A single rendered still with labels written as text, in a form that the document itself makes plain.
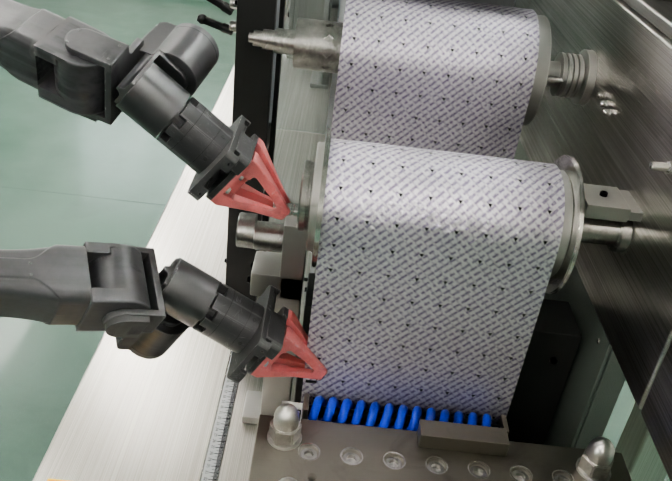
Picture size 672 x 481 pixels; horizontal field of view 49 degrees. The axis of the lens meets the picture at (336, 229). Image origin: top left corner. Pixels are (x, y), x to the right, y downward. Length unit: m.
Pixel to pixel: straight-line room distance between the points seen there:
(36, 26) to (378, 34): 0.38
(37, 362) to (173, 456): 1.57
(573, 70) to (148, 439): 0.71
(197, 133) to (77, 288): 0.19
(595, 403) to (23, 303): 0.62
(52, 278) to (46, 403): 1.67
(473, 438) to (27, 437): 1.64
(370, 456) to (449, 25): 0.50
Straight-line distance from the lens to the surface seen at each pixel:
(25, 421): 2.33
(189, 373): 1.07
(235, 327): 0.78
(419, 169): 0.74
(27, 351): 2.56
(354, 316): 0.79
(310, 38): 0.95
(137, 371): 1.08
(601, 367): 0.89
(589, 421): 0.95
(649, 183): 0.81
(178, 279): 0.77
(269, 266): 0.87
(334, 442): 0.82
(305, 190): 0.75
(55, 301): 0.72
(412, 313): 0.79
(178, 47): 0.79
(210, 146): 0.75
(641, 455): 1.18
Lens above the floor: 1.62
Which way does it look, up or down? 30 degrees down
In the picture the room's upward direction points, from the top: 7 degrees clockwise
